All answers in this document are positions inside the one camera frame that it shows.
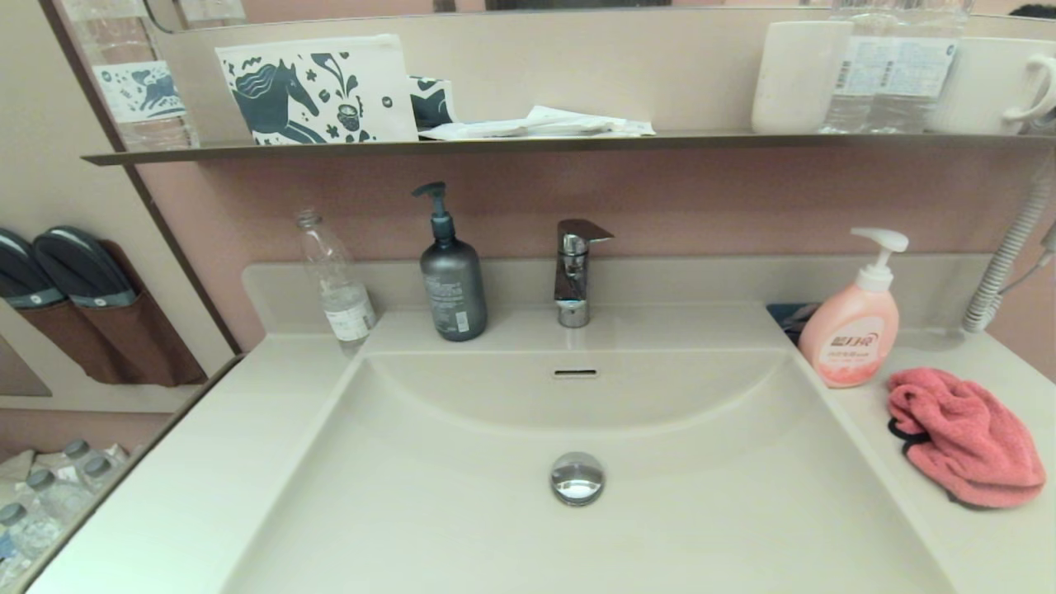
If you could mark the chrome faucet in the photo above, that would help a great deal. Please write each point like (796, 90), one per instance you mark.
(572, 280)

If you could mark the pink fluffy cloth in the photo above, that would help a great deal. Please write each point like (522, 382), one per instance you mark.
(965, 437)

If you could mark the white ceramic sink basin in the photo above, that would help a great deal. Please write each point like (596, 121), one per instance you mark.
(462, 528)

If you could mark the grey pump soap bottle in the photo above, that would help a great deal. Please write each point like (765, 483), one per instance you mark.
(454, 289)

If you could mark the white plastic packet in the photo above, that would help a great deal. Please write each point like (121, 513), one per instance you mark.
(577, 115)
(495, 129)

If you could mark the uncapped clear plastic bottle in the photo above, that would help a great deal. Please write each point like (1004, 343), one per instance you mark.
(342, 297)

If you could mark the chrome drain stopper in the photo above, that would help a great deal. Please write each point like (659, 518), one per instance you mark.
(577, 478)

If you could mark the small dark patterned pouch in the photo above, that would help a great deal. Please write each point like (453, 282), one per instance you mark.
(431, 103)

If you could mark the white horse print pouch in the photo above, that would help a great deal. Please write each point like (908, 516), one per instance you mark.
(330, 91)

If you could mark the pink pump soap bottle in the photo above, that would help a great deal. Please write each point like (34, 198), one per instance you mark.
(850, 338)

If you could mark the clear water bottle white label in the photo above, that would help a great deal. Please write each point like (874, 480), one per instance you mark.
(850, 99)
(924, 82)

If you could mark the slippers in brown holder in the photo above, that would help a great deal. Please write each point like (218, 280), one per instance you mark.
(132, 346)

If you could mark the clear bottle blue print label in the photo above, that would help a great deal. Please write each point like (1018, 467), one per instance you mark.
(136, 91)

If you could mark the dark grey slipper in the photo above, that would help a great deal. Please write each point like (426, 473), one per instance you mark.
(21, 276)
(78, 264)

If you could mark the small capped water bottle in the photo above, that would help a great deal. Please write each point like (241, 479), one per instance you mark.
(99, 468)
(15, 520)
(77, 450)
(41, 483)

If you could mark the thin metal wall shelf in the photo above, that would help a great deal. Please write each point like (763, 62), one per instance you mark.
(495, 146)

